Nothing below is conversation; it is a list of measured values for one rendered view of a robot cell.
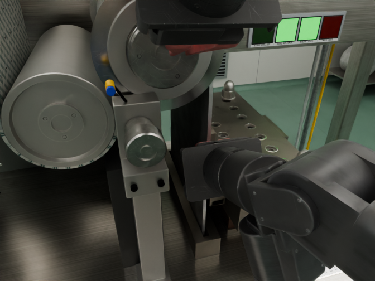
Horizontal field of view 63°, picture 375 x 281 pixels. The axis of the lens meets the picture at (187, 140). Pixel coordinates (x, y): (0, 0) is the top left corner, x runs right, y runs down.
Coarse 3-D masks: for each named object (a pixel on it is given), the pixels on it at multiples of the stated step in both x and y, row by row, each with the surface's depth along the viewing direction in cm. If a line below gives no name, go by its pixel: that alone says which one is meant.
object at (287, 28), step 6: (294, 18) 70; (282, 24) 70; (288, 24) 70; (294, 24) 71; (282, 30) 71; (288, 30) 71; (294, 30) 72; (282, 36) 72; (288, 36) 72; (294, 36) 73
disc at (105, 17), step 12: (108, 0) 29; (120, 0) 30; (108, 12) 30; (96, 24) 30; (108, 24) 30; (96, 36) 31; (96, 48) 31; (96, 60) 32; (108, 60) 32; (216, 60) 35; (108, 72) 33; (216, 72) 36; (120, 84) 34; (204, 84) 37; (180, 96) 37; (192, 96) 37; (168, 108) 37
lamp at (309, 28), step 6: (306, 18) 71; (312, 18) 71; (318, 18) 72; (306, 24) 72; (312, 24) 72; (318, 24) 73; (300, 30) 72; (306, 30) 73; (312, 30) 73; (300, 36) 73; (306, 36) 73; (312, 36) 74
